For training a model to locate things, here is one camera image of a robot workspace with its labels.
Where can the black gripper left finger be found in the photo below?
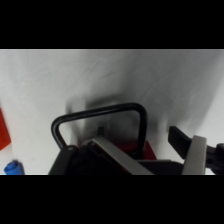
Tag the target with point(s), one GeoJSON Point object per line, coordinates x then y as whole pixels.
{"type": "Point", "coordinates": [61, 163]}

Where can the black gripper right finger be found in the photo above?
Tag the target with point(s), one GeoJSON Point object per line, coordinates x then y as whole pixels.
{"type": "Point", "coordinates": [178, 141]}

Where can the light wooden drawer box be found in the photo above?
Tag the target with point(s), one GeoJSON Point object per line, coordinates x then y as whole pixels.
{"type": "Point", "coordinates": [113, 153]}

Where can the red cube block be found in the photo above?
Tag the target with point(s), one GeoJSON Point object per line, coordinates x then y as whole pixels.
{"type": "Point", "coordinates": [4, 131]}

